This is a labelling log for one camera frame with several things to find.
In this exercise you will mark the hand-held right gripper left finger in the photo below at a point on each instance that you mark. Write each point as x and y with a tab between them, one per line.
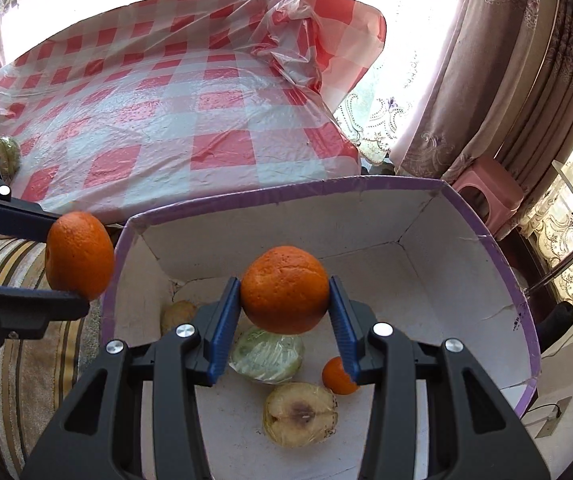
224	330

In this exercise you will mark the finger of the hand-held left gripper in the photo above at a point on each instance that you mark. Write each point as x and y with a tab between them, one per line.
16	217
26	305

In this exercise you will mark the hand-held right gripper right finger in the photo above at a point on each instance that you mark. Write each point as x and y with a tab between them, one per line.
345	332

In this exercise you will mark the small tangerine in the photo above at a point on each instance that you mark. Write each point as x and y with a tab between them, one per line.
337	374

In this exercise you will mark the yellowish fruit half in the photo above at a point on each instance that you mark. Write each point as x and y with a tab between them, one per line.
176	316

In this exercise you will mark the green melon half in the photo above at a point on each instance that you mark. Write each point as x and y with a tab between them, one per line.
266	357

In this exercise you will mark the large orange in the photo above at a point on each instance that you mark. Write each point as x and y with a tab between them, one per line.
286	290
80	255

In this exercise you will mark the apple half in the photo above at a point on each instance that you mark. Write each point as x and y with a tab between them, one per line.
299	414

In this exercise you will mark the purple cardboard box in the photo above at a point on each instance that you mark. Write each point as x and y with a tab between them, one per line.
466	280

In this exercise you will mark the striped towel blanket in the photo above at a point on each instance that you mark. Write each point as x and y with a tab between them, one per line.
26	375

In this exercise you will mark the small wrapped green fruit half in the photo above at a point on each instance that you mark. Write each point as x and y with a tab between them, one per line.
9	157

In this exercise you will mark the red checkered plastic tablecloth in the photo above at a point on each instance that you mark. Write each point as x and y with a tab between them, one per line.
166	110

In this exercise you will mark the pink plastic stool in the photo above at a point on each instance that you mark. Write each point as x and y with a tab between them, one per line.
491	192

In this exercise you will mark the white lace sheer curtain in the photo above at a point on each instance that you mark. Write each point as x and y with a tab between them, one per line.
379	120

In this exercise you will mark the floor power socket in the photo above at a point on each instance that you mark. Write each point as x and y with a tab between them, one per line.
553	415

